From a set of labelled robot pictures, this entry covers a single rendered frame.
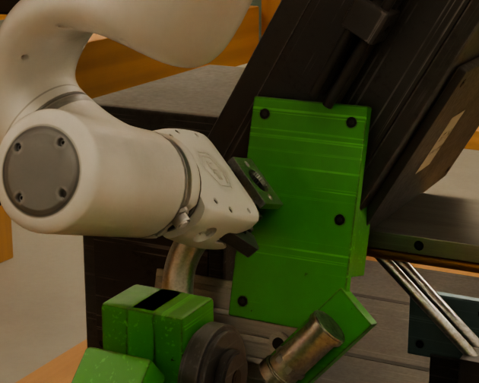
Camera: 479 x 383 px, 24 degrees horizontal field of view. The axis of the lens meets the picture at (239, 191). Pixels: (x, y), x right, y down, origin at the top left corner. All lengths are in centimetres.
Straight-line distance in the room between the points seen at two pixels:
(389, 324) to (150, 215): 74
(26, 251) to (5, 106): 392
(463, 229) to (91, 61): 55
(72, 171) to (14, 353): 300
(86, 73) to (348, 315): 57
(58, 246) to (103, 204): 401
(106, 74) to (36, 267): 307
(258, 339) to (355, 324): 11
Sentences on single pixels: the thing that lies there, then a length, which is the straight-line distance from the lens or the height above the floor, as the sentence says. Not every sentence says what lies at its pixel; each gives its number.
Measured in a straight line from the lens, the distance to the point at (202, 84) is 130.
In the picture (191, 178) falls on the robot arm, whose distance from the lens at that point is 84.
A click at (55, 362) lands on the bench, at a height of 88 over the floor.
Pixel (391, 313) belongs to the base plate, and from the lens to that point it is 154.
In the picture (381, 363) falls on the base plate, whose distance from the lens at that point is 138.
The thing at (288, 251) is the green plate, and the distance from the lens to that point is 103.
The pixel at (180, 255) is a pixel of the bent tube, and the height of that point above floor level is 113.
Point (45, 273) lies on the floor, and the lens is 444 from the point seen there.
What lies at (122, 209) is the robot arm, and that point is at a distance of 77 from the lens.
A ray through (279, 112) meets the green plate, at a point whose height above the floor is 126.
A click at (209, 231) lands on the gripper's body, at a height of 119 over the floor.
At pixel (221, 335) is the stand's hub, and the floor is 115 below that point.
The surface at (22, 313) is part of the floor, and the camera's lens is 404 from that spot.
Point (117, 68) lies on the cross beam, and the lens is 149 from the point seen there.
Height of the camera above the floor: 146
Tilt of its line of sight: 15 degrees down
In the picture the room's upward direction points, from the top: straight up
